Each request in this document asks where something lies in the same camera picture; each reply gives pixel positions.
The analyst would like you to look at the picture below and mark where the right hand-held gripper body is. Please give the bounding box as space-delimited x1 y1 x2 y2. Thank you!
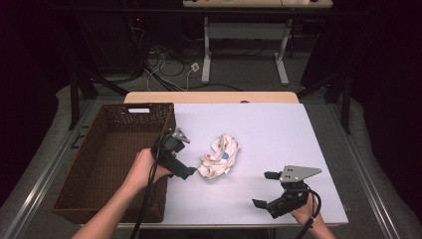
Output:
266 164 322 219

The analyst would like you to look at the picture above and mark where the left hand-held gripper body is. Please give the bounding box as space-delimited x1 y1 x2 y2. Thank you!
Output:
150 127 193 181

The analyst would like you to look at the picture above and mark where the white patterned cloth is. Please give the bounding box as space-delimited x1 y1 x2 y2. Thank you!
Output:
197 132 241 181

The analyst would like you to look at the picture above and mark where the brown woven basket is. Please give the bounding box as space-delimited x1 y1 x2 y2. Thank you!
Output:
52 103 177 224

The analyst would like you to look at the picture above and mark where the person's left hand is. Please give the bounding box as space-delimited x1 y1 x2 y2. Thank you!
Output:
127 147 174 193

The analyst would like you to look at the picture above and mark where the person's right hand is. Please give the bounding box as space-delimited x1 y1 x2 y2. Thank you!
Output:
291 193 322 227

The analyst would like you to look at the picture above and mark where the white table cover sheet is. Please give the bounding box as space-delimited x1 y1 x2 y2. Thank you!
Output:
161 103 349 227

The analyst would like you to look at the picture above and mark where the light wooden table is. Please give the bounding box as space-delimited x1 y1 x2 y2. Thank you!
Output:
123 92 300 105

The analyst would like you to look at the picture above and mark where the black metal stand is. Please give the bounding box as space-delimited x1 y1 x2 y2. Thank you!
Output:
68 19 128 131
297 69 353 135

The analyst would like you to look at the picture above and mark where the desk with white legs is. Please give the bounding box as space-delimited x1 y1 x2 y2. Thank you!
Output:
182 0 333 87

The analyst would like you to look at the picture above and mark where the right hand-held gripper black cable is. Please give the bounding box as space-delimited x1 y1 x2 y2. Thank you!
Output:
294 188 322 239

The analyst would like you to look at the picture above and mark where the hand-held gripper black cable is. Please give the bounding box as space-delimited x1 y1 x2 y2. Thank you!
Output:
294 188 322 239
128 131 168 239

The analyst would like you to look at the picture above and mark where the left hand-held gripper black cable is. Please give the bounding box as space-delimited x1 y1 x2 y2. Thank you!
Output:
128 131 168 239

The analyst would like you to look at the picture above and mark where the silver floor rail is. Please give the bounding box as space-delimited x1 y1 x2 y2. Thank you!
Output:
326 103 402 239
3 99 98 239

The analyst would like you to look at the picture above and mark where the tangle of floor cables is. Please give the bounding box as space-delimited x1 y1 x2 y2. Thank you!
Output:
142 44 245 93

